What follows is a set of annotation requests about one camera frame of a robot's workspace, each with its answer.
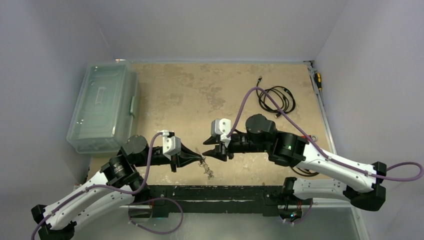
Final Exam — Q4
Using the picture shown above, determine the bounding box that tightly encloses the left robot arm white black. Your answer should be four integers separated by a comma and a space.
30, 130, 203, 240

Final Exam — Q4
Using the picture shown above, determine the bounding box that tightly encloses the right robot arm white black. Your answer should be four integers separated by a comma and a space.
203, 114, 387, 212

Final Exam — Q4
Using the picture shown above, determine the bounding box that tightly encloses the clear plastic storage bin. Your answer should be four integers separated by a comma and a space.
66, 61, 140, 156

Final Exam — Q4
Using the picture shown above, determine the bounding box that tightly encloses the yellow black screwdriver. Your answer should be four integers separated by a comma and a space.
313, 72, 322, 91

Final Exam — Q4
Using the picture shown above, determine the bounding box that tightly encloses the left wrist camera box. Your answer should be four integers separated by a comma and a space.
161, 130, 182, 161

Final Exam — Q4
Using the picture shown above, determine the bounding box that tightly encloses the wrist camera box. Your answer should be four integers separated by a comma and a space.
161, 130, 182, 161
210, 118, 232, 147

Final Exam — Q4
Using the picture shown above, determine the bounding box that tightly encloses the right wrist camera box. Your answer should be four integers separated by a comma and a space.
210, 118, 232, 147

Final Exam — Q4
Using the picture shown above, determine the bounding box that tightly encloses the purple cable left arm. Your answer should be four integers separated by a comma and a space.
31, 132, 165, 240

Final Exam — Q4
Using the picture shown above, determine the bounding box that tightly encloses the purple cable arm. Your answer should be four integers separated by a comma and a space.
226, 86, 424, 182
31, 132, 165, 240

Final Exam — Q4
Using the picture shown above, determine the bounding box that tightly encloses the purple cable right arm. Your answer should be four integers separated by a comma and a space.
226, 86, 424, 182

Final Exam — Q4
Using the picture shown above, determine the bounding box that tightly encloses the coiled black cable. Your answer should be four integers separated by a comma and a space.
255, 76, 296, 119

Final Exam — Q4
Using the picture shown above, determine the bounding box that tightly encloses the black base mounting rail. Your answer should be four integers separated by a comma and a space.
129, 185, 311, 219

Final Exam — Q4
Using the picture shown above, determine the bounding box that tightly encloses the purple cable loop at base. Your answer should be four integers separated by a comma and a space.
127, 198, 185, 235

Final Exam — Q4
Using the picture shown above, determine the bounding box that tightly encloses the red handled adjustable wrench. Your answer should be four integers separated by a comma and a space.
309, 135, 318, 142

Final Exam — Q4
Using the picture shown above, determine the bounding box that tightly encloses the black cable near wrench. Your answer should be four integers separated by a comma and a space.
291, 165, 321, 178

